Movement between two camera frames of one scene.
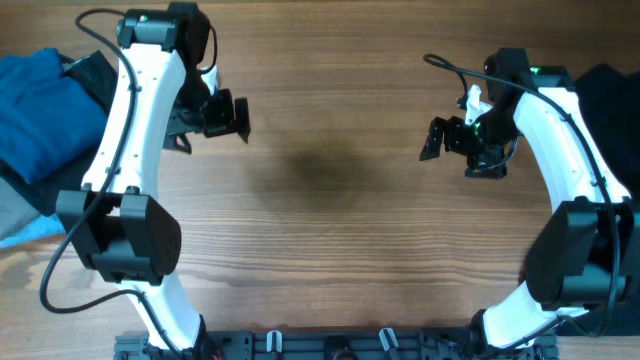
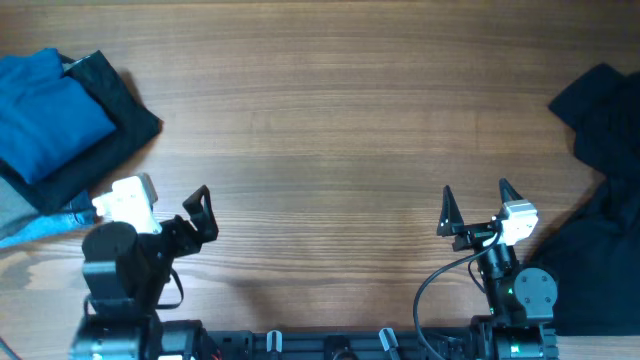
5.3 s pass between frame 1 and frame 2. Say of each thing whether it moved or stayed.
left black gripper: moved
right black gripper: moved
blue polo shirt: stayed
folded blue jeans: stayed
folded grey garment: stayed
